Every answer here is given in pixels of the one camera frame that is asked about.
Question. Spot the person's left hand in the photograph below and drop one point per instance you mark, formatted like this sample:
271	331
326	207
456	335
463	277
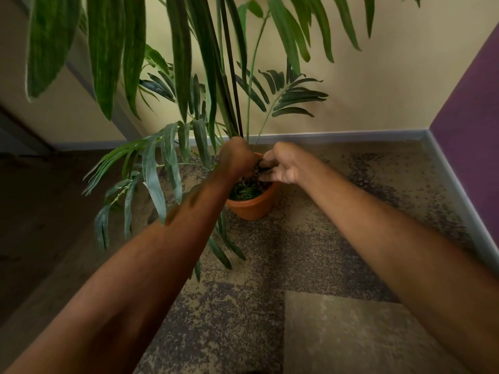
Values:
234	157

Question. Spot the person's right hand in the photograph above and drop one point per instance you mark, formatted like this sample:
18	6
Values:
290	161

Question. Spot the person's right fingers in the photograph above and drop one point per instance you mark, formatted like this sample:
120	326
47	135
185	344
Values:
275	167

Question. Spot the person's left fingers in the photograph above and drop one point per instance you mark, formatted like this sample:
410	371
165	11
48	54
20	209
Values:
251	164

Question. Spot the green palm plant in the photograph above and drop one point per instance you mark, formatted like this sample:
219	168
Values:
183	73

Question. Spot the person's right forearm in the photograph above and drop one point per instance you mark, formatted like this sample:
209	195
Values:
393	245

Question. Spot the person's left forearm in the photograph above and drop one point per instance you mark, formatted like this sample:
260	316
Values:
148	264

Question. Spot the dark pebbles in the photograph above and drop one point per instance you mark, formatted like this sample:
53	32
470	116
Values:
249	185

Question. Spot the terracotta plant pot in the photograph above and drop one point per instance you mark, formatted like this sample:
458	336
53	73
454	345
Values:
253	204

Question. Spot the grey baseboard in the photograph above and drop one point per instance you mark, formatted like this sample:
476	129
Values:
390	135

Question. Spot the grey door frame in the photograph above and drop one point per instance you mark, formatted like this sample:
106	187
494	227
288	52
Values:
105	101

